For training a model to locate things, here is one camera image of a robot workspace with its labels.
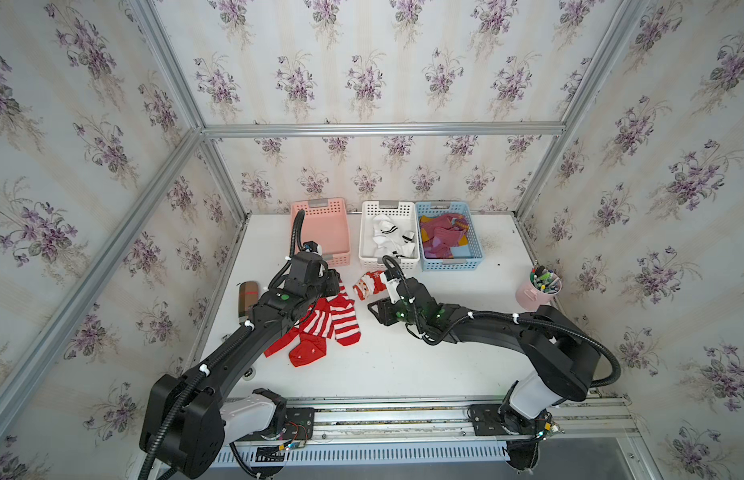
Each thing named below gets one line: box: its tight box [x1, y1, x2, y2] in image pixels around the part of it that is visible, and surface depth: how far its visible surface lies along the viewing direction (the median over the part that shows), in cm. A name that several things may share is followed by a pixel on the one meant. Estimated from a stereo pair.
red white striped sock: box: [295, 280, 361, 346], surface depth 91 cm
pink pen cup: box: [516, 268, 562, 311], surface depth 90 cm
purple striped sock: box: [423, 213, 469, 259], surface depth 109 cm
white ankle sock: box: [372, 214, 402, 256], surface depth 109 cm
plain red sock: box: [264, 327, 301, 358], surface depth 88 cm
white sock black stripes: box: [392, 231, 416, 258], surface depth 106 cm
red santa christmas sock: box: [353, 271, 387, 301], surface depth 98 cm
